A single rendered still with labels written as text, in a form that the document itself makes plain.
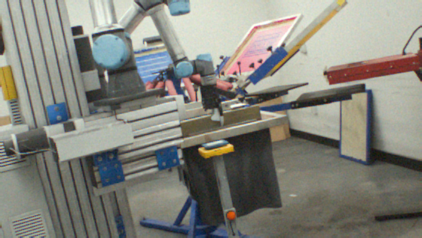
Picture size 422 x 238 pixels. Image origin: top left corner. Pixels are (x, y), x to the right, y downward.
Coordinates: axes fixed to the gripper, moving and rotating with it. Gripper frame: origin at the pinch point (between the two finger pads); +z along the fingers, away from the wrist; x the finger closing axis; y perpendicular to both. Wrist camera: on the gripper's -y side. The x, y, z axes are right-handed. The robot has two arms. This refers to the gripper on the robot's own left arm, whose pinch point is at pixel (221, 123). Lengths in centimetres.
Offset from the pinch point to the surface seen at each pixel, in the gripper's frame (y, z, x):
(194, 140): 17.9, 2.9, 15.2
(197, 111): -1, -2, -67
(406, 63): -128, -6, -30
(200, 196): 18.8, 31.8, 5.5
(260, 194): -11.2, 39.4, 3.9
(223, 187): 12.7, 23.2, 34.3
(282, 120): -25.9, 3.6, 15.1
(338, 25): -199, -39, -249
